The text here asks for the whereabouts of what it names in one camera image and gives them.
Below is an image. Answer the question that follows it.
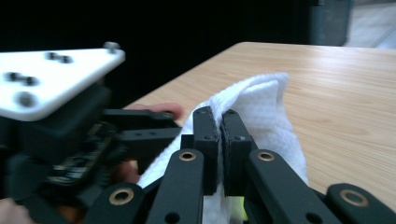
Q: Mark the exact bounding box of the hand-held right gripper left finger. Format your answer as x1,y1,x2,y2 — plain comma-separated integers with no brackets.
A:
180,105,220,197

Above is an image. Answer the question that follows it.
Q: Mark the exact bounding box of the black curtain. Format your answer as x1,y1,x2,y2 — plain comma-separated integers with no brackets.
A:
0,0,312,110

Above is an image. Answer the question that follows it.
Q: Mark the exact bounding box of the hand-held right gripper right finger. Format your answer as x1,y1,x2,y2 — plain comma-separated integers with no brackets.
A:
219,108,260,198

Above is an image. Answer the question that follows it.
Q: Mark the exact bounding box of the white wet wipe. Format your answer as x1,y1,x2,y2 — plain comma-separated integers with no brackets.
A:
136,72,310,224

